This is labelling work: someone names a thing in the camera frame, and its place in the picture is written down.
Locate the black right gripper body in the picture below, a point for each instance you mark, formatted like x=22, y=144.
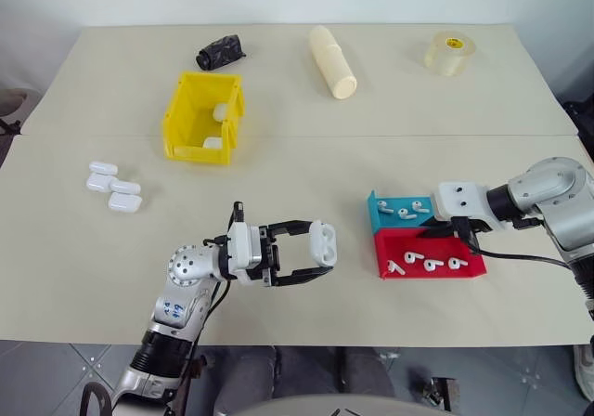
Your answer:
x=468, y=230

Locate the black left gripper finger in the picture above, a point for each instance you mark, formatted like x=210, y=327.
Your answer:
x=292, y=225
x=304, y=276

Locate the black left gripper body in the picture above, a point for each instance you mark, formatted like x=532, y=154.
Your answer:
x=273, y=256

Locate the white earbud case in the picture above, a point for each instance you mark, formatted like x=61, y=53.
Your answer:
x=125, y=187
x=220, y=112
x=323, y=242
x=124, y=202
x=103, y=168
x=212, y=144
x=99, y=183

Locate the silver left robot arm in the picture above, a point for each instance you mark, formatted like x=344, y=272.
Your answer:
x=185, y=265

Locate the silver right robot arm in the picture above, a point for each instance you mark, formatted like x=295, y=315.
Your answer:
x=543, y=184

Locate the closed white earbud case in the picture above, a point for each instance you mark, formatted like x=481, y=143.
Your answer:
x=103, y=168
x=212, y=144
x=99, y=183
x=124, y=202
x=220, y=112
x=125, y=187

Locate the yellow plastic bin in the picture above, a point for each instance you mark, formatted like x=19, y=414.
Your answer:
x=185, y=123

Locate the red plastic tray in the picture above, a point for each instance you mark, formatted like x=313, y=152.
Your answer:
x=431, y=249

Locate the white earbud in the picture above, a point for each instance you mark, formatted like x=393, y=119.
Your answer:
x=457, y=263
x=383, y=207
x=411, y=257
x=404, y=214
x=431, y=265
x=420, y=207
x=395, y=268

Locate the teal plastic tray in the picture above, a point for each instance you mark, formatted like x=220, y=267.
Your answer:
x=394, y=223

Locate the dark rounded leg shape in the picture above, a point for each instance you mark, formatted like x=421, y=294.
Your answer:
x=246, y=374
x=366, y=369

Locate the black object beside table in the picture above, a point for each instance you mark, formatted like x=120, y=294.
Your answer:
x=580, y=123

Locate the clear tape roll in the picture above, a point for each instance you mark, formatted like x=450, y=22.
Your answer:
x=450, y=54

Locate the white shoe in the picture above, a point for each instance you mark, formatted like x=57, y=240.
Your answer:
x=584, y=372

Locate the black crumpled bag roll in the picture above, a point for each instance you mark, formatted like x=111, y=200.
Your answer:
x=220, y=53

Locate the chair beside table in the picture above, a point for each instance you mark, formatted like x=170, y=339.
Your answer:
x=16, y=105

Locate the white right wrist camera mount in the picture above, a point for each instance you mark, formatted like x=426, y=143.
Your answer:
x=464, y=202

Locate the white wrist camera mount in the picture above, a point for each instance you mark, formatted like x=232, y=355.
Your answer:
x=464, y=202
x=241, y=249

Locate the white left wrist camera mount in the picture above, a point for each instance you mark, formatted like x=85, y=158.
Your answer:
x=241, y=249

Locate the metal bracket on floor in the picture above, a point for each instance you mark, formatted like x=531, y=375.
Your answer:
x=441, y=390

